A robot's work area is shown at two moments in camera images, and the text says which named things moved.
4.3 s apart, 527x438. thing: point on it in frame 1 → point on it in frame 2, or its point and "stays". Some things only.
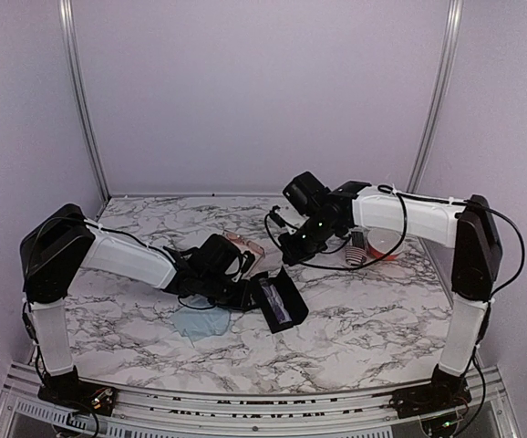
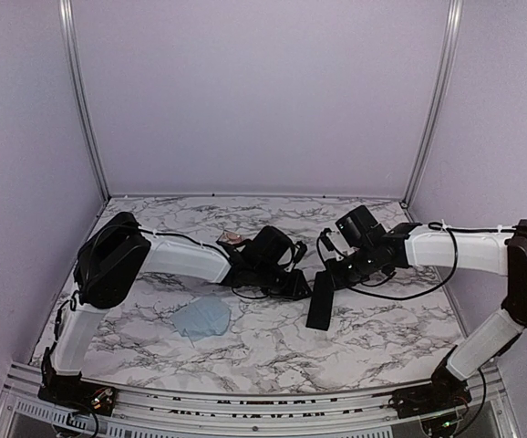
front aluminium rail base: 23,411 stays
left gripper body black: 235,300 → 288,289
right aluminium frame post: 439,98 stays
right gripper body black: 312,243 → 356,273
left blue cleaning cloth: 198,324 stays
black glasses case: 279,299 → 322,301
